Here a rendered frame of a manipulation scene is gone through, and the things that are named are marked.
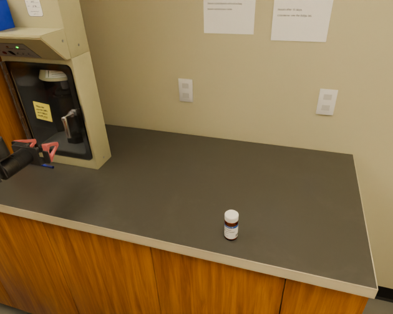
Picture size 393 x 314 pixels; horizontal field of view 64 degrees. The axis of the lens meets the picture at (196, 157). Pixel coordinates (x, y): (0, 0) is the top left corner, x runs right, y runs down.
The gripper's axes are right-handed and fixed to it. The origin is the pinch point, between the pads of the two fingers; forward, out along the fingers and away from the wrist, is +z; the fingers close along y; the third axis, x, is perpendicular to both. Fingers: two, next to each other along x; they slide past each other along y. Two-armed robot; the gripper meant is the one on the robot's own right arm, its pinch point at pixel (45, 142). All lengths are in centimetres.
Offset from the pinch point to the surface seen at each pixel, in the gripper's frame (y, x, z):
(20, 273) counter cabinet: 30, 69, -9
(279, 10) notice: -73, -36, 59
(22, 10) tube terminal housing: 8.2, -41.6, 15.2
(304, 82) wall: -85, -9, 60
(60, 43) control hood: -6.9, -32.0, 11.8
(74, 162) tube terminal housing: 5.3, 18.9, 17.0
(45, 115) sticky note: 11.8, -3.2, 15.1
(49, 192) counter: 3.9, 21.4, -1.5
